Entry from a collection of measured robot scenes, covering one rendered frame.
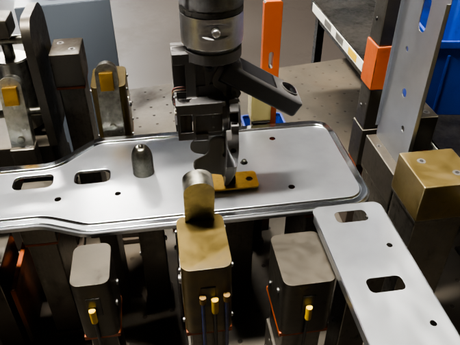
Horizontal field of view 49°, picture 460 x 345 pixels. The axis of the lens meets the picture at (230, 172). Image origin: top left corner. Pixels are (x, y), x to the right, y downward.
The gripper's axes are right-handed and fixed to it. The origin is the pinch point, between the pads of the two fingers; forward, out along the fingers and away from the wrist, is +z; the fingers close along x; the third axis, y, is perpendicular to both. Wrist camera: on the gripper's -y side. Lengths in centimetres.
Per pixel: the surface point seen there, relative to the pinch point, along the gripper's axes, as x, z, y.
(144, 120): -70, 32, 15
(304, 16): -328, 105, -111
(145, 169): -3.4, 0.5, 12.2
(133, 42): -296, 104, 26
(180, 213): 5.4, 2.0, 7.8
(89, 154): -10.9, 2.1, 21.2
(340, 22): -53, 0, -34
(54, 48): -25.4, -9.8, 25.9
